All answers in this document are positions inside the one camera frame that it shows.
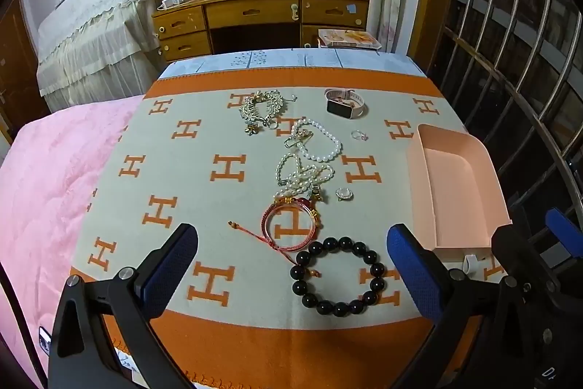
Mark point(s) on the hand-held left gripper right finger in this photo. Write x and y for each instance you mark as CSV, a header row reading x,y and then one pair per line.
x,y
412,270

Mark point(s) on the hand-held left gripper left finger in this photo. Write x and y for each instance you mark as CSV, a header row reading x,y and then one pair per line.
x,y
171,270

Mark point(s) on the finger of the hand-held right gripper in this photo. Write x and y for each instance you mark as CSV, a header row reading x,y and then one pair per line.
x,y
519,252
562,229

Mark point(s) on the pink paper box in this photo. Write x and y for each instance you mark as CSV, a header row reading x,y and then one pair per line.
x,y
460,188

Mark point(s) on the small white plastic piece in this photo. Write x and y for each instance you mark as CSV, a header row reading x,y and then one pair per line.
x,y
470,265

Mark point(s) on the orange patterned blanket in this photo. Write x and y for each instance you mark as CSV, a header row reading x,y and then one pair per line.
x,y
200,170

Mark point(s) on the small white device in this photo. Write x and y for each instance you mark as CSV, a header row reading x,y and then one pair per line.
x,y
44,341

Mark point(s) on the pink blanket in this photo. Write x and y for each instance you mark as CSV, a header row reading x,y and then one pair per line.
x,y
45,197

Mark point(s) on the smartwatch with pink band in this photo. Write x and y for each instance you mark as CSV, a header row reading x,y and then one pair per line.
x,y
338,106

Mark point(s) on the light blue printed sheet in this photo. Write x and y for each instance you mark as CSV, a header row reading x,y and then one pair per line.
x,y
282,61

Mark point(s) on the magazine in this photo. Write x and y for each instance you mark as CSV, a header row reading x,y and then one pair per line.
x,y
350,38

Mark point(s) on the wooden door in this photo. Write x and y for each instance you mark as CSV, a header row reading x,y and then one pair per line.
x,y
16,65

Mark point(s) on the white charger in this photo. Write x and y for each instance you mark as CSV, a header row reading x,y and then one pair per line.
x,y
172,2

